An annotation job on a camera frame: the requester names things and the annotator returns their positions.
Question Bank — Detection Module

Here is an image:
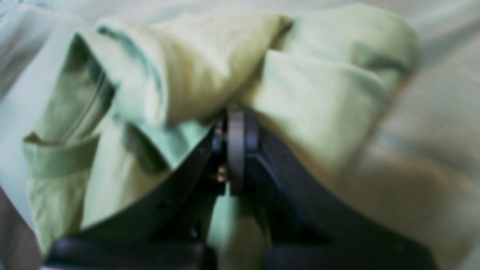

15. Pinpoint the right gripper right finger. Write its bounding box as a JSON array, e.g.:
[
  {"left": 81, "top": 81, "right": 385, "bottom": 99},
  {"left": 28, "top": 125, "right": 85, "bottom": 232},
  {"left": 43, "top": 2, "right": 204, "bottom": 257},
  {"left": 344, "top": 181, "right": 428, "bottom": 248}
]
[{"left": 227, "top": 110, "right": 438, "bottom": 270}]

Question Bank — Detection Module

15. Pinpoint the light green T-shirt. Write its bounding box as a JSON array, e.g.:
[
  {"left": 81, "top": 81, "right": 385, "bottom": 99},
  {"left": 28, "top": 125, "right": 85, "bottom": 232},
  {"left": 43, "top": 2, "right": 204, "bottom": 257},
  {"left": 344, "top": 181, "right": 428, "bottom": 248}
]
[{"left": 24, "top": 4, "right": 416, "bottom": 270}]

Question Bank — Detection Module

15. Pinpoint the green table cloth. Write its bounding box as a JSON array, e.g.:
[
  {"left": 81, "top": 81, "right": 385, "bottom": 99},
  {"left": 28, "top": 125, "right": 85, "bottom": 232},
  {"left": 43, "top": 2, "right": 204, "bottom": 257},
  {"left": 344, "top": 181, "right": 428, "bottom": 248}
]
[{"left": 1, "top": 0, "right": 480, "bottom": 270}]

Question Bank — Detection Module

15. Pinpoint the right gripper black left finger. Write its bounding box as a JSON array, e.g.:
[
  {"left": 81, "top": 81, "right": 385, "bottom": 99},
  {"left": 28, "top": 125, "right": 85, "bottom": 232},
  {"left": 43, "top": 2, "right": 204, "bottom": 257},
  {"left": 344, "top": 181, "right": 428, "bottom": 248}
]
[{"left": 45, "top": 116, "right": 227, "bottom": 270}]

